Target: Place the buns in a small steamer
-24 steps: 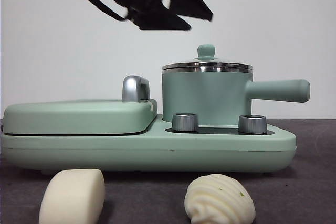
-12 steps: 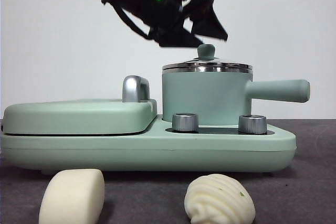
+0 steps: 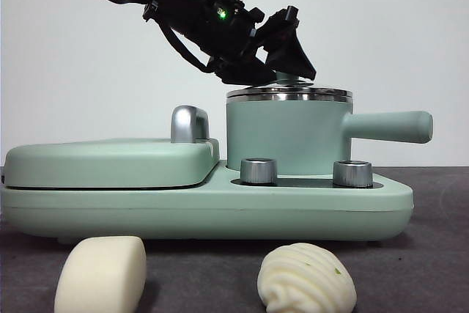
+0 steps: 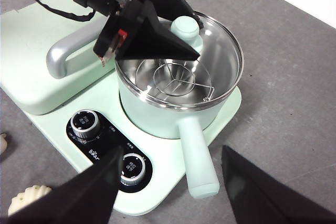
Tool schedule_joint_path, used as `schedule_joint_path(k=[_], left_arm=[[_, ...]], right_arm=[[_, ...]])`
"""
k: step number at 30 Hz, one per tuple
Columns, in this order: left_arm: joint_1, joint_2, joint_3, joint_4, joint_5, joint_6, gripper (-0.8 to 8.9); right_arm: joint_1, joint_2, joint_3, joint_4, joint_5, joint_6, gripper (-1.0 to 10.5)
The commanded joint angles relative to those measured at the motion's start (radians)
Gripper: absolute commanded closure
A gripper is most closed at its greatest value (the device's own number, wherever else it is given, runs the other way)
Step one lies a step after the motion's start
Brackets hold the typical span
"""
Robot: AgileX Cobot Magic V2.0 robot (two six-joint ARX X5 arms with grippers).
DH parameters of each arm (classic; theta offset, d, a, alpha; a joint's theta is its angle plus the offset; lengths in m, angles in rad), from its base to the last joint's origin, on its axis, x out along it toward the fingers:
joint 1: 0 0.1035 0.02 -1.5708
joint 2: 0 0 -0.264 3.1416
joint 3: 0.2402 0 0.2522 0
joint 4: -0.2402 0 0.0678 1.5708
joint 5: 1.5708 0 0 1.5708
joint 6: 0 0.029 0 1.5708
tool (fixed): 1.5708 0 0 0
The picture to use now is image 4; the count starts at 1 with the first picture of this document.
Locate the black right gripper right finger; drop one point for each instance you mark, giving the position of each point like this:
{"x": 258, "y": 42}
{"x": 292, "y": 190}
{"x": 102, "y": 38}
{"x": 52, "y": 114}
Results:
{"x": 262, "y": 197}

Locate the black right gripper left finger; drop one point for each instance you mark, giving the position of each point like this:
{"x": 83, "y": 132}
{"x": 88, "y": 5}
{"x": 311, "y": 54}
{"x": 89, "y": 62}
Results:
{"x": 86, "y": 195}

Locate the glass pot lid green knob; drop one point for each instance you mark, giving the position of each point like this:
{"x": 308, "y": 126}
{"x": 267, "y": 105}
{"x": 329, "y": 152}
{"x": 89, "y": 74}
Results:
{"x": 183, "y": 27}

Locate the twisted white steamed bun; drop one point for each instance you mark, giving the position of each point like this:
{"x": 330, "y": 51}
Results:
{"x": 29, "y": 196}

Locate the smooth white steamed bun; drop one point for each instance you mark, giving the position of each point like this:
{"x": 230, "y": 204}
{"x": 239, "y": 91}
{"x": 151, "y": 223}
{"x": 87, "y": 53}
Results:
{"x": 2, "y": 144}

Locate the pale green cooker base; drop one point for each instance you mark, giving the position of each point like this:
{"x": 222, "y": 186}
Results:
{"x": 162, "y": 161}

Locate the pale green griddle cover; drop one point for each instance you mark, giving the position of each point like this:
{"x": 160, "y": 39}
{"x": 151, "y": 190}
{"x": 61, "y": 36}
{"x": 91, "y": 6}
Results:
{"x": 29, "y": 58}

